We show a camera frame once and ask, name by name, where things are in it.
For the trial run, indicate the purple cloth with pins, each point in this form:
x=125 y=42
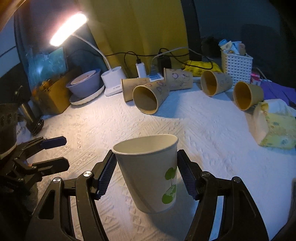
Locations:
x=273 y=90

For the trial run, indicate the white desk lamp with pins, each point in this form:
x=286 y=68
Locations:
x=113 y=76

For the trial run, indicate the brown paper cup centre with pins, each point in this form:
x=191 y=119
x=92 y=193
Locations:
x=214 y=83

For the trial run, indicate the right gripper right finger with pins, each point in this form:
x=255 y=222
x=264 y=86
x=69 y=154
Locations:
x=241 y=219

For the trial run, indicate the yellow curtain left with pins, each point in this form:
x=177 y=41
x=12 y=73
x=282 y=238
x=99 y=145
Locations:
x=127 y=30

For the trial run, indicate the brown paper cup back left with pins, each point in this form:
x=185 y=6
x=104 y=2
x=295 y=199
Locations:
x=128 y=85

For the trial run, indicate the brown paper cup front left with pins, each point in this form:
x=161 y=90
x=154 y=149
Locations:
x=150 y=96

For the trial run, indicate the black power adapter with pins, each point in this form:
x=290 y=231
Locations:
x=164 y=62

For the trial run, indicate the white plate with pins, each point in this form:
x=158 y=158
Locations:
x=74 y=100

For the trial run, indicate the white plastic basket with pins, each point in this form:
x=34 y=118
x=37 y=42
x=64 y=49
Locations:
x=237 y=66

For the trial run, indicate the brown paper cup right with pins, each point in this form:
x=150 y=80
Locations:
x=247 y=95

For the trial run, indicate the yellow tissue box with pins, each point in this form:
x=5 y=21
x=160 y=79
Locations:
x=274 y=123

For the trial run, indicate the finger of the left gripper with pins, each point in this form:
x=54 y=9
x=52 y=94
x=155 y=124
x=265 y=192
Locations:
x=50 y=167
x=53 y=142

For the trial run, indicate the purple bowl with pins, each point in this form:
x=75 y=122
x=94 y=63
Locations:
x=86 y=84

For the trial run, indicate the pink small box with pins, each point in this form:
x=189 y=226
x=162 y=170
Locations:
x=255 y=78

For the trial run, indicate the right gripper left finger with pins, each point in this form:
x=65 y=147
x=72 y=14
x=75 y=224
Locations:
x=52 y=219

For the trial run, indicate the yellow snack bag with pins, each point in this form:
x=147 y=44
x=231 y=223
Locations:
x=197 y=68

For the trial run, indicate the white paper cup green print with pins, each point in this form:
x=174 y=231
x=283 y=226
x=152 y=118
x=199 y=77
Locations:
x=149 y=167

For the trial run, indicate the brown paper cup printed middle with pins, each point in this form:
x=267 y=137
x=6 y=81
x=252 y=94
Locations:
x=178 y=79

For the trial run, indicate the cardboard box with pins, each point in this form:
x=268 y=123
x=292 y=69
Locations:
x=53 y=96

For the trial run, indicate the white phone charger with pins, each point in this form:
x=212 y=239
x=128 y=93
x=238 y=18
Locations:
x=140 y=66

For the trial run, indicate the white tablecloth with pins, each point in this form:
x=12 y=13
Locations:
x=213 y=132

